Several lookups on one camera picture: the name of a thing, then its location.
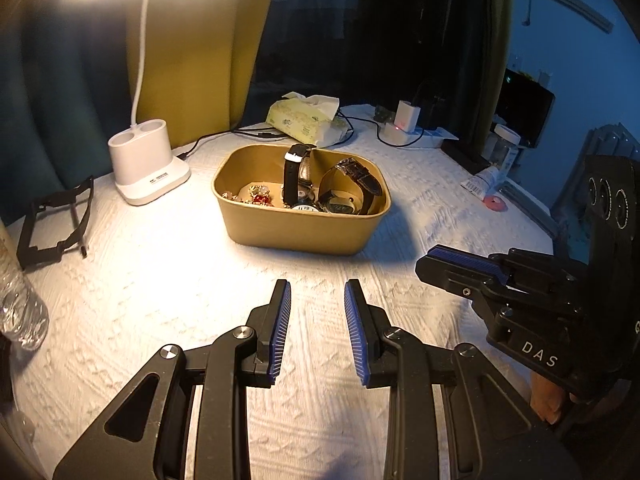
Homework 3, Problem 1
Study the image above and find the dark monitor screen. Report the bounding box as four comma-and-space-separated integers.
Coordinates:
496, 68, 555, 148

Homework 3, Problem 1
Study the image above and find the black speaker box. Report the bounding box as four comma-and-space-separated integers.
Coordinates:
554, 124, 639, 262

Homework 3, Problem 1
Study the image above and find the silver watch brown strap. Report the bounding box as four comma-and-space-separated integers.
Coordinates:
316, 157, 383, 216

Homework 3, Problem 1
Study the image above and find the red round lid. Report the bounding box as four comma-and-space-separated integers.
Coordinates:
483, 195, 508, 211

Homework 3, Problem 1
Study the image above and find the white jar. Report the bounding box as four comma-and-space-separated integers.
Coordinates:
490, 125, 521, 178

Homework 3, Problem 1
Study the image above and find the clear plastic water bottle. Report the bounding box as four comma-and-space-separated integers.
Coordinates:
0, 224, 49, 352

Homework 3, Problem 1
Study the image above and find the gold red jewelry brooch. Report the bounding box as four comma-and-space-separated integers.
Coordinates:
245, 184, 273, 207

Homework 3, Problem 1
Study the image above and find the yellow tissue pack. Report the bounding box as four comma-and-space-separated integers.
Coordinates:
266, 91, 350, 148

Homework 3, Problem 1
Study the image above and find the white desk lamp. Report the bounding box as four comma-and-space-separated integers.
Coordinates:
65, 0, 252, 207

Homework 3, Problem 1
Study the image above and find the black plastic frame bracket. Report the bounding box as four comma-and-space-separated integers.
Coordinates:
17, 176, 94, 270

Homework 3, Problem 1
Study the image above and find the person's right hand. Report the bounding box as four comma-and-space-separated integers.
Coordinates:
529, 372, 567, 425

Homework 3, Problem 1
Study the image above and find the silver watch black strap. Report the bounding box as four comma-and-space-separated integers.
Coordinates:
282, 143, 321, 213

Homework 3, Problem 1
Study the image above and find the tan oval storage box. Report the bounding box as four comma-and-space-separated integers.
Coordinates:
210, 144, 392, 256

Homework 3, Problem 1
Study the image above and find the black cable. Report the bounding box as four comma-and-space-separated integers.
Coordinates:
177, 114, 426, 161

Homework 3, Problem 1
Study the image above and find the white charger on power strip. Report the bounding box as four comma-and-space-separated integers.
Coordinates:
378, 101, 458, 150

